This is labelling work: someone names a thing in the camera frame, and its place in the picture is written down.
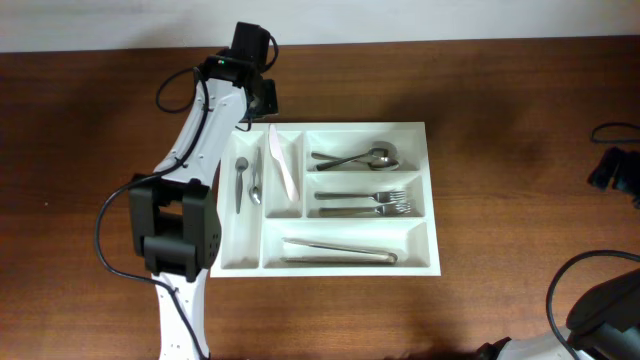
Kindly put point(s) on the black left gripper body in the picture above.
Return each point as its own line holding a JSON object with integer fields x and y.
{"x": 266, "y": 96}

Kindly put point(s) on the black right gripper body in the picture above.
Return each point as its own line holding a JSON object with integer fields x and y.
{"x": 628, "y": 175}

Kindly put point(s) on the small metal teaspoon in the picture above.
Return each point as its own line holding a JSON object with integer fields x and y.
{"x": 254, "y": 190}
{"x": 241, "y": 166}

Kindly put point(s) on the pink plastic knife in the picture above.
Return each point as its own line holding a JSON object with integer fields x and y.
{"x": 278, "y": 156}

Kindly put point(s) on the large metal spoon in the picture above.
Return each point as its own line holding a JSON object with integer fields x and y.
{"x": 377, "y": 150}
{"x": 379, "y": 164}

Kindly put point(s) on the metal fork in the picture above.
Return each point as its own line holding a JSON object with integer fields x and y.
{"x": 379, "y": 197}
{"x": 385, "y": 210}

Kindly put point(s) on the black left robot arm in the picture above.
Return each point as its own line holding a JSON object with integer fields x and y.
{"x": 175, "y": 224}

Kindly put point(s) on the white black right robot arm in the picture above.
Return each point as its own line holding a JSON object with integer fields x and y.
{"x": 603, "y": 323}

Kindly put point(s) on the white plastic cutlery tray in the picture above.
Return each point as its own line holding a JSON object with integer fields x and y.
{"x": 252, "y": 243}

